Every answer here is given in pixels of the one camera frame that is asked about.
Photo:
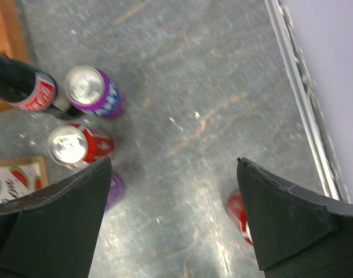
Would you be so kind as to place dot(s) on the red cola can right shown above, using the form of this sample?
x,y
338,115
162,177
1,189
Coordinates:
x,y
237,214

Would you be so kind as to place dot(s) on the red cola can middle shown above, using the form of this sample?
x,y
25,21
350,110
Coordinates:
x,y
76,146

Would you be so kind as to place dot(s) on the wooden compartment tray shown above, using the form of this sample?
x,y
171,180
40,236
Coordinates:
x,y
12,43

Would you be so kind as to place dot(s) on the glass cola bottle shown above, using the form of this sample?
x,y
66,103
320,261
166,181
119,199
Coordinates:
x,y
31,89

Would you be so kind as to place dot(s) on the red cola can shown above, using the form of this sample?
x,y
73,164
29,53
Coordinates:
x,y
237,214
76,146

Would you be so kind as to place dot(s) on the purple fanta can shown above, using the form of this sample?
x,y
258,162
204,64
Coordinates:
x,y
91,90
116,192

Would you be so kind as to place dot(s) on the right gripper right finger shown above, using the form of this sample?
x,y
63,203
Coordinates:
x,y
296,232

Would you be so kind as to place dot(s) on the burlap canvas watermelon bag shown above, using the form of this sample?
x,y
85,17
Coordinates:
x,y
22,176

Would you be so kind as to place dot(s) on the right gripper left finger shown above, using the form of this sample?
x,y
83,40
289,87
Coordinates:
x,y
53,232

